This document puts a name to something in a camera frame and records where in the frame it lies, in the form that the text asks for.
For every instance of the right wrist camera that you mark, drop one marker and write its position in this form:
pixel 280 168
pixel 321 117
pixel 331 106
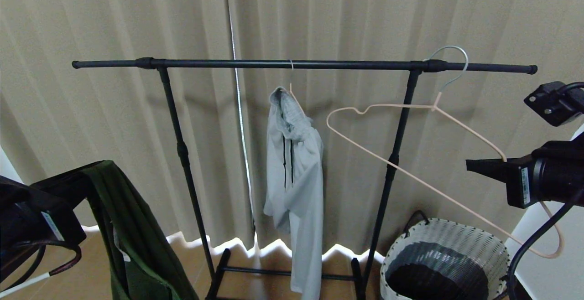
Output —
pixel 552 104

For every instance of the pale grey shorts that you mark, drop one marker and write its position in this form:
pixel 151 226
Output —
pixel 296 190

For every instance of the pink clothes hanger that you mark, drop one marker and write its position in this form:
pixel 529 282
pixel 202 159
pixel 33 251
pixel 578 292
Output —
pixel 290 88
pixel 433 105

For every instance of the beige curtain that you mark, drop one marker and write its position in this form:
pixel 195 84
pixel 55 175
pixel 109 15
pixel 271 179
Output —
pixel 410 17

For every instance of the black clothes rack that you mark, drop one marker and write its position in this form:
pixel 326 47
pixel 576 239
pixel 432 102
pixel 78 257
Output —
pixel 273 64

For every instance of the green garment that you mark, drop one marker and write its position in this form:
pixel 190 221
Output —
pixel 132 227

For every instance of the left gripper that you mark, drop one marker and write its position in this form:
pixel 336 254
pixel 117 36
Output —
pixel 27 222

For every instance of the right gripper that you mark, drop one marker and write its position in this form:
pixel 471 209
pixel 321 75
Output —
pixel 556 172

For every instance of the white laundry basket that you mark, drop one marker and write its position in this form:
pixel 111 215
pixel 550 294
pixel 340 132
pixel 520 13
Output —
pixel 447 236

